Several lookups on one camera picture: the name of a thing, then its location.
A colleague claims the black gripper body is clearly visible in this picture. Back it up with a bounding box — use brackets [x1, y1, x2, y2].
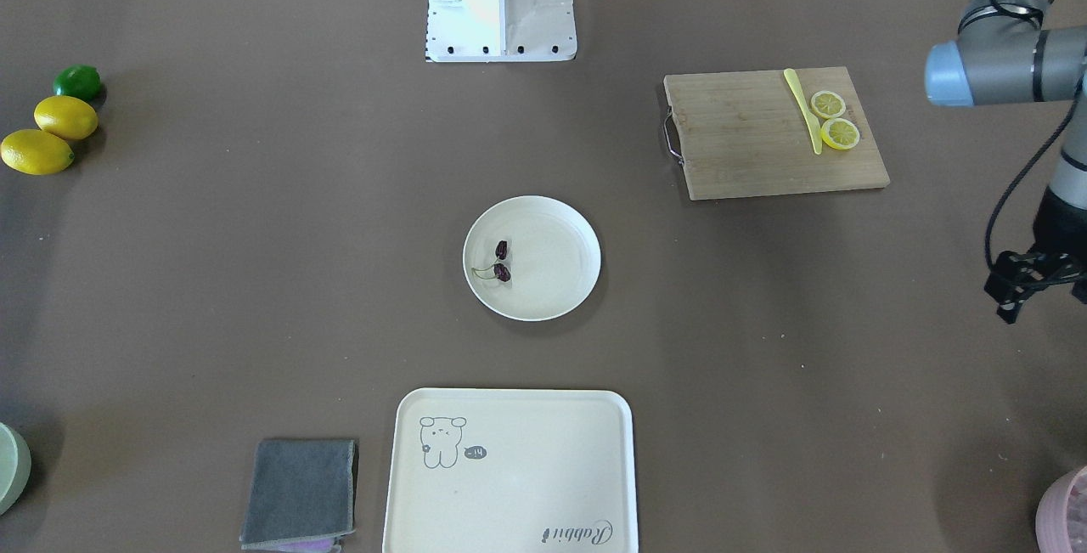
[1019, 193, 1086, 304]

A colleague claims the cream round plate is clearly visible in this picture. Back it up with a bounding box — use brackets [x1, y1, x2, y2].
[461, 194, 602, 322]

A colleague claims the dark red cherry pair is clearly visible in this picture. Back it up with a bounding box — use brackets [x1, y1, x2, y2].
[470, 240, 512, 282]

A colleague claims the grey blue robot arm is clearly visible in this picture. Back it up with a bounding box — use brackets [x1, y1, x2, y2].
[925, 0, 1086, 324]

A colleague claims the cream rectangular tray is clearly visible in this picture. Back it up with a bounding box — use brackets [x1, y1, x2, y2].
[383, 389, 639, 552]

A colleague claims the lemon slice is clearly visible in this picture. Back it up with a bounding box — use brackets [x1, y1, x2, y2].
[810, 91, 847, 121]
[819, 118, 861, 150]

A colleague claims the pink bowl with ice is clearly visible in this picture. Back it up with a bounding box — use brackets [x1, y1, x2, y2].
[1035, 466, 1086, 552]

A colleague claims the yellow plastic knife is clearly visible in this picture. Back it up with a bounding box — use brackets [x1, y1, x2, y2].
[783, 68, 823, 155]

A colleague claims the wooden cutting board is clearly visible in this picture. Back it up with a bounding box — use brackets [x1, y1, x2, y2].
[663, 66, 890, 200]

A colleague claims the grey folded cloth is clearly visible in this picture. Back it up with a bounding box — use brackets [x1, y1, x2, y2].
[239, 438, 357, 552]

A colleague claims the green lime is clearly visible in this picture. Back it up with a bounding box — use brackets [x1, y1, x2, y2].
[52, 63, 104, 103]

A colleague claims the yellow lemon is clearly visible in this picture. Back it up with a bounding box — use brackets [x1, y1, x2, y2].
[3, 130, 76, 175]
[32, 95, 99, 140]

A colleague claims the light green bowl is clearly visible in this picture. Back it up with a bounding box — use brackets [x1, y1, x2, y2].
[1, 424, 32, 515]

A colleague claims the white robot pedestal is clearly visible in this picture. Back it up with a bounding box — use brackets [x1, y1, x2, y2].
[425, 0, 578, 63]

